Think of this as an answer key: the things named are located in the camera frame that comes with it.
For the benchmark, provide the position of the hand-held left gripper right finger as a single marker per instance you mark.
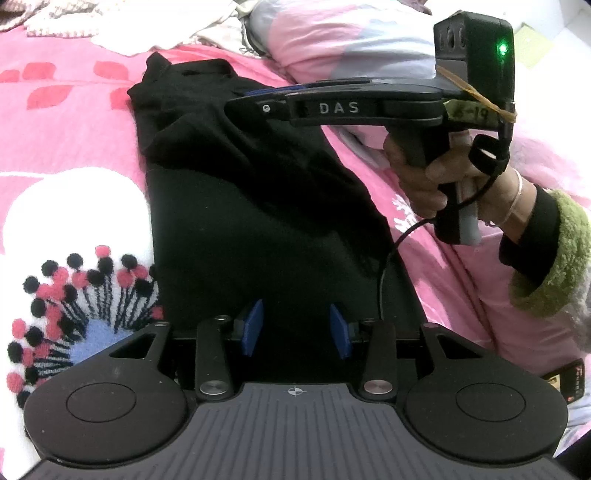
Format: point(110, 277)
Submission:
point(340, 331)

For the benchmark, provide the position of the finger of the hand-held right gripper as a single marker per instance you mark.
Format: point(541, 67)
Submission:
point(258, 107)

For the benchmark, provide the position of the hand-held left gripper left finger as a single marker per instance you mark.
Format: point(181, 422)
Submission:
point(253, 328)

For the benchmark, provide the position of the black garment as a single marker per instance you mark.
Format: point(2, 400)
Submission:
point(258, 207)

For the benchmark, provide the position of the person's right hand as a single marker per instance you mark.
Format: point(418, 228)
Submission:
point(415, 184)

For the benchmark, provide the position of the pale pink quilt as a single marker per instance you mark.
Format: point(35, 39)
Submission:
point(351, 41)

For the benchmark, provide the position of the cream white garment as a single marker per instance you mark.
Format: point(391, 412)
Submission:
point(147, 27)

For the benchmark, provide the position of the pink floral blanket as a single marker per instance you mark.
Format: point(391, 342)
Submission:
point(69, 138)

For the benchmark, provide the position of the smartphone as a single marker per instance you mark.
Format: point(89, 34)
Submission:
point(565, 381)

